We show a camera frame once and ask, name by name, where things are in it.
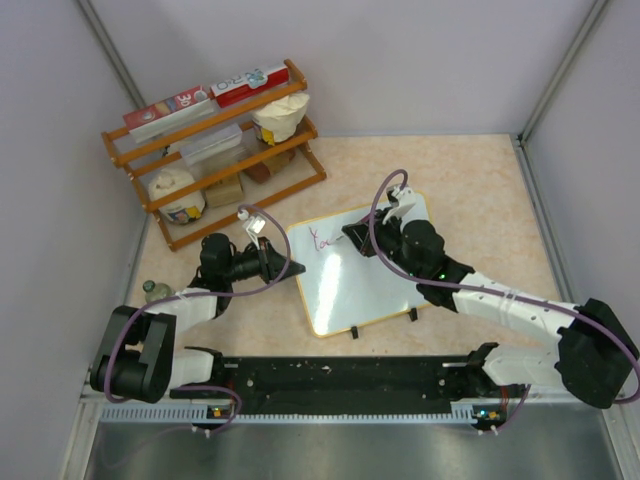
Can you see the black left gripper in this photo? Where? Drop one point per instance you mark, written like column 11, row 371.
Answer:
column 272, row 263

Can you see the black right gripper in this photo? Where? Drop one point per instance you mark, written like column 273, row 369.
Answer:
column 361, row 235

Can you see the yellow framed whiteboard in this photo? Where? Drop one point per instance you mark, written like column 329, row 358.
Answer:
column 341, row 288

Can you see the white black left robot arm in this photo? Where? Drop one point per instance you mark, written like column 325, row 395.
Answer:
column 136, row 360

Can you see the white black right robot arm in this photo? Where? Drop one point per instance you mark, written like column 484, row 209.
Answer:
column 582, row 349

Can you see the tan sponge stack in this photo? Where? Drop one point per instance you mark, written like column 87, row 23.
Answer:
column 228, row 190

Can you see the reddish brown sponge stack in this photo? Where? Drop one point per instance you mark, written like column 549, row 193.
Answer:
column 263, row 171

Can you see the orange wooden shelf rack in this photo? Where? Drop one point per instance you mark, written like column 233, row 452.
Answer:
column 173, row 192

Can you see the small glass bottle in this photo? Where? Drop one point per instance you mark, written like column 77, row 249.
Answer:
column 155, row 291

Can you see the clear plastic box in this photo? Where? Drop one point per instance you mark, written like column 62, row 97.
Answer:
column 208, row 144

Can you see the upper white paper-lid jar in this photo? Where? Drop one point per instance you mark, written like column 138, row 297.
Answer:
column 277, row 121

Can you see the red white wrap box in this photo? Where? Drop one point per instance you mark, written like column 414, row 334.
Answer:
column 248, row 84

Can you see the red foil wrap box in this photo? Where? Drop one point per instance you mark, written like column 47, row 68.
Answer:
column 168, row 114

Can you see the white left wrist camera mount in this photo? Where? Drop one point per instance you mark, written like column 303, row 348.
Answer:
column 253, row 224

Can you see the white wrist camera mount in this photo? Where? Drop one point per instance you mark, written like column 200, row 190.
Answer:
column 401, row 200
column 253, row 224

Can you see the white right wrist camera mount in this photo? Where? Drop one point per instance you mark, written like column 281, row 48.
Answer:
column 401, row 200

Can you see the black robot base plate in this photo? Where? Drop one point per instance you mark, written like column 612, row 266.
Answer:
column 349, row 385

